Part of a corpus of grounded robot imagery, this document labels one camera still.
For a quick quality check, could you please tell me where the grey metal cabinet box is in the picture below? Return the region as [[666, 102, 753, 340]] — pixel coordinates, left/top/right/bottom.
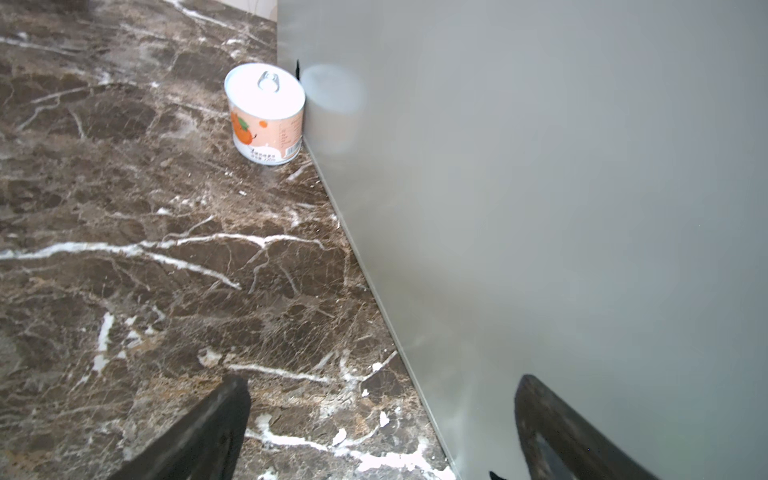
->
[[278, 1, 767, 479]]

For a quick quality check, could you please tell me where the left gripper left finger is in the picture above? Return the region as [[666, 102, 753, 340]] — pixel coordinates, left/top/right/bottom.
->
[[110, 375, 251, 480]]

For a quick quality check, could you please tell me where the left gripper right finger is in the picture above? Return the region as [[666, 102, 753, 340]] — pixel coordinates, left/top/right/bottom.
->
[[514, 374, 655, 479]]

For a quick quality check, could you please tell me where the orange label can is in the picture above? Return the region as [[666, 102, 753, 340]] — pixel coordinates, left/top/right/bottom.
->
[[224, 63, 306, 166]]

